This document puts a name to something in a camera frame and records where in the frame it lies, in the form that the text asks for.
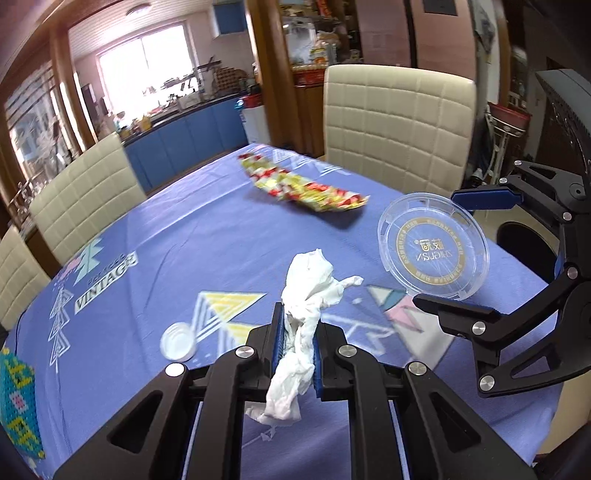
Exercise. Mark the blue kitchen cabinets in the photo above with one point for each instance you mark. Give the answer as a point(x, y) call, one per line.
point(184, 134)

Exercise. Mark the ceiling lamp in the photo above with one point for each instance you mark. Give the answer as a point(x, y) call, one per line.
point(137, 9)

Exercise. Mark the wooden display cabinet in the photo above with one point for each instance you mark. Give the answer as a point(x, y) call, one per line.
point(27, 138)

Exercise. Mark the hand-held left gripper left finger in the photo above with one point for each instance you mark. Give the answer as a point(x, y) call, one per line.
point(277, 337)

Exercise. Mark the blue printed tablecloth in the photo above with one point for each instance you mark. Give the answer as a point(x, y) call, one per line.
point(184, 240)

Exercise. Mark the clear round plastic lid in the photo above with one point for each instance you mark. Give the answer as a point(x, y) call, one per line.
point(429, 249)

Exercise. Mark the red gold snack wrapper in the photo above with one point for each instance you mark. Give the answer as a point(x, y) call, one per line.
point(304, 189)

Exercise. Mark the clear plastic bottle cap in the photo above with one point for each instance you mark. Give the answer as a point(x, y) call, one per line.
point(178, 344)

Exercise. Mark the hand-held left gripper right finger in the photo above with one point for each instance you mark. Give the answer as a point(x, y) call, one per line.
point(316, 360)

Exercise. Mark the pink cabinet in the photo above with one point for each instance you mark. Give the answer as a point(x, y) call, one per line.
point(392, 32)

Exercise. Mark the wooden shelf with goods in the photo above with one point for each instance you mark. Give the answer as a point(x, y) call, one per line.
point(314, 55)

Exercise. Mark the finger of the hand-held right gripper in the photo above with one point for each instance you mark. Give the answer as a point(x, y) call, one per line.
point(485, 197)
point(461, 316)

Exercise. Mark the white metal rack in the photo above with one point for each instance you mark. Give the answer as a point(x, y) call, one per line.
point(501, 138)

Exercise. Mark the cream quilted chair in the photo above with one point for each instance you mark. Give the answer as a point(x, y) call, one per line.
point(87, 194)
point(397, 124)
point(21, 281)

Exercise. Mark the kitchen window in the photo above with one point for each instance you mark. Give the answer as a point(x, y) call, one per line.
point(138, 69)

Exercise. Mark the white tissue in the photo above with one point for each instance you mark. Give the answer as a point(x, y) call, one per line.
point(304, 286)

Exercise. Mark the blue wall cabinet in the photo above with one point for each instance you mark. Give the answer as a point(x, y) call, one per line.
point(229, 16)

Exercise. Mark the colourful beaded coaster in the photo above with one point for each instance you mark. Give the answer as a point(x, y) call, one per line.
point(18, 401)

